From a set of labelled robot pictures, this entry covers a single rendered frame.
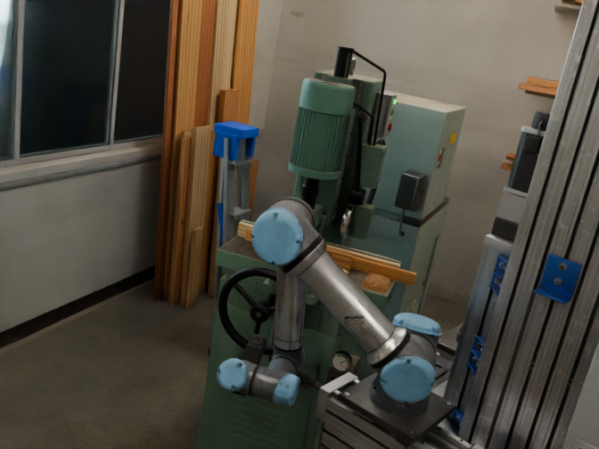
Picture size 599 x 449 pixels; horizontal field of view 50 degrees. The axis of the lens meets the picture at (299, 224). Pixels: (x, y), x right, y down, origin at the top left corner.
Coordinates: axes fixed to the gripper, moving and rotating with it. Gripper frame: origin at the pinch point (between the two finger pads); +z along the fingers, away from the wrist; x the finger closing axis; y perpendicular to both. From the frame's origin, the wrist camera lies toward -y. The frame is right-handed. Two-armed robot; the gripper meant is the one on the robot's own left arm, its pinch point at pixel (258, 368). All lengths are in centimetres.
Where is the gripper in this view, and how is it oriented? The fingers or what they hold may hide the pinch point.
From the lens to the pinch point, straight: 189.6
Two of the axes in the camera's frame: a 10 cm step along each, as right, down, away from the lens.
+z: 1.1, 2.3, 9.7
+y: -2.4, 9.5, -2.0
